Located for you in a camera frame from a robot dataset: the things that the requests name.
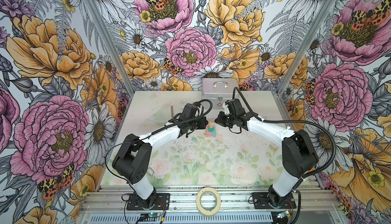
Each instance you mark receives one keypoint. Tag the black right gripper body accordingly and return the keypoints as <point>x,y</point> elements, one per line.
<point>226,120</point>

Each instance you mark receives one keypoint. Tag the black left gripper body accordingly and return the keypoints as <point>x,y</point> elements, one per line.
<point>197,123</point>

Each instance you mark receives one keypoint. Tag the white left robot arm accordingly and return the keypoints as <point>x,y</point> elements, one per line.
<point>133,156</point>

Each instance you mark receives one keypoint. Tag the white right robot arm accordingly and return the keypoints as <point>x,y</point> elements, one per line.
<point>298,153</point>

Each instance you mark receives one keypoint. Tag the silver aluminium first aid case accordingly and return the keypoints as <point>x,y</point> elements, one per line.
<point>218,90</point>

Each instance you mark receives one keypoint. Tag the metal scissors tongs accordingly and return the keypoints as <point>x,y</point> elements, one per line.
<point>150,171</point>

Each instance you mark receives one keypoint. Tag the masking tape roll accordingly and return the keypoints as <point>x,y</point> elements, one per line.
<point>208,201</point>

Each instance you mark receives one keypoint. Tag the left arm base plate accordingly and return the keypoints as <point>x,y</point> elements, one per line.
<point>157,201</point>

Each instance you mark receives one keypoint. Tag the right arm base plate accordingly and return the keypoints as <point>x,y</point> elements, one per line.
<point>265,200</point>

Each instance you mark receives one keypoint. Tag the aluminium corner frame post left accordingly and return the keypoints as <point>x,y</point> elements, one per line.
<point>99,22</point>

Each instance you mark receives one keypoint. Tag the aluminium corner frame post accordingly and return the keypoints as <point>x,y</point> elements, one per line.
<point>316,24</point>
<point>99,22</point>

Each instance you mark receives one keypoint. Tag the aluminium corner frame post right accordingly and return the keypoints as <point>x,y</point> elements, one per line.
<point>316,24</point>

